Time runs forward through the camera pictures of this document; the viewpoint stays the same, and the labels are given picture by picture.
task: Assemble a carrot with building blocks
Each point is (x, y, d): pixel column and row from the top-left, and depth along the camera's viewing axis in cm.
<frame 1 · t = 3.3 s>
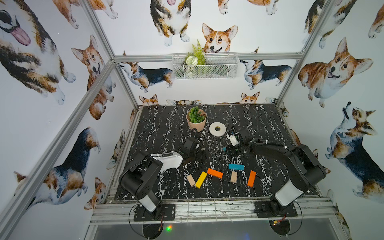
left hand: (204, 151, 93), fingers open
right hand: (228, 149, 93), fingers open
pink potted green plant: (196, 118, 97), point 15 cm above the table
white tape roll: (217, 129, 109), on the table
small natural wood block: (191, 180, 85), on the table
yellow long block: (200, 180, 85), on the table
orange long block centre: (215, 173, 88), on the table
teal long block: (236, 166, 92), on the table
natural wood block right: (234, 176, 87), on the table
orange long block right: (251, 178, 85), on the table

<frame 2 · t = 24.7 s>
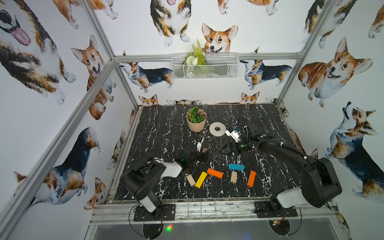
left hand: (205, 144, 91), fingers open
right hand: (224, 150, 81), fingers open
the named things where they were.

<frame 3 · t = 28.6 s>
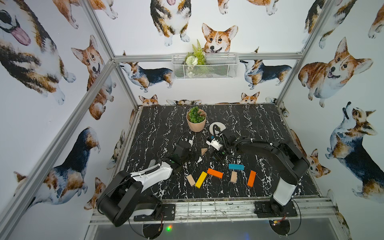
left hand: (193, 144, 89), fingers open
right hand: (212, 155, 90), fingers open
the named things where they were.

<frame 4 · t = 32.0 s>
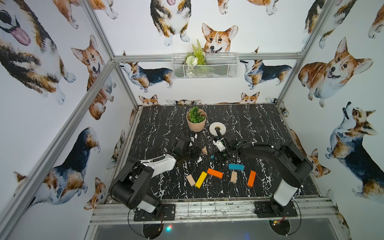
left hand: (200, 146, 91), fingers open
right hand: (215, 157, 91), fingers open
the named things where they were.

